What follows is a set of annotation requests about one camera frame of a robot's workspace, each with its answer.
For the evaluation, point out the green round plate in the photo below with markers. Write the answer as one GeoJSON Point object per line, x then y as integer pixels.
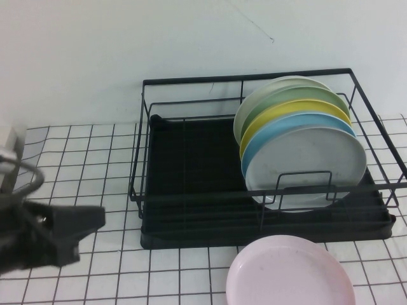
{"type": "Point", "coordinates": [286, 95]}

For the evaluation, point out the light blue round plate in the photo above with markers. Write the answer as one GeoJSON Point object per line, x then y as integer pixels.
{"type": "Point", "coordinates": [273, 127]}

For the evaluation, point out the black plastic drain tray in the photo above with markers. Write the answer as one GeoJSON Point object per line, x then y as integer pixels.
{"type": "Point", "coordinates": [197, 159]}

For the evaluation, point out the grey round plate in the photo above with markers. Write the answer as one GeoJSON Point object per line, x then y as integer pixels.
{"type": "Point", "coordinates": [302, 152]}

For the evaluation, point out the pink round plate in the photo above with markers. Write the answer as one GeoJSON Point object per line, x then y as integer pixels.
{"type": "Point", "coordinates": [286, 273]}

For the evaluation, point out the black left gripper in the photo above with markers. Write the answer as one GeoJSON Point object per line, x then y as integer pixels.
{"type": "Point", "coordinates": [38, 241]}

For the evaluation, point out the yellow round plate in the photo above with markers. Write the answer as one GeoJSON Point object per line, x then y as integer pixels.
{"type": "Point", "coordinates": [286, 109]}

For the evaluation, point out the white black-gridded tablecloth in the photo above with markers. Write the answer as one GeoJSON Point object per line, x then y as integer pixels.
{"type": "Point", "coordinates": [105, 279]}

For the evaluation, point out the pale whitish-green round plate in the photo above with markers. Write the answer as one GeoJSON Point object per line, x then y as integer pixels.
{"type": "Point", "coordinates": [254, 98]}

